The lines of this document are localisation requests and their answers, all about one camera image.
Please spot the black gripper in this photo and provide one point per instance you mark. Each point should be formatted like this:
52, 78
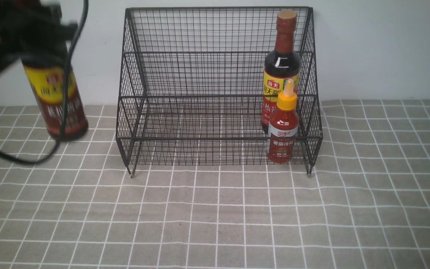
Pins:
32, 30

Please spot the dark soy sauce bottle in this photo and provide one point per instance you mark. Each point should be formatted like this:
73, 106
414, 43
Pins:
46, 78

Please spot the soy sauce bottle in rack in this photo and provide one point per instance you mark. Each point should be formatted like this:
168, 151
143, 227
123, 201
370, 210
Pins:
281, 64

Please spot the red ketchup squeeze bottle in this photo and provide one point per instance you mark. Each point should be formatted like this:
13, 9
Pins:
283, 125

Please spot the grey checked tablecloth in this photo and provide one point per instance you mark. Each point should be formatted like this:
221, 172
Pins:
365, 206

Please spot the black wire rack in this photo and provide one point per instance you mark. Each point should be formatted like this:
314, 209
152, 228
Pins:
191, 85

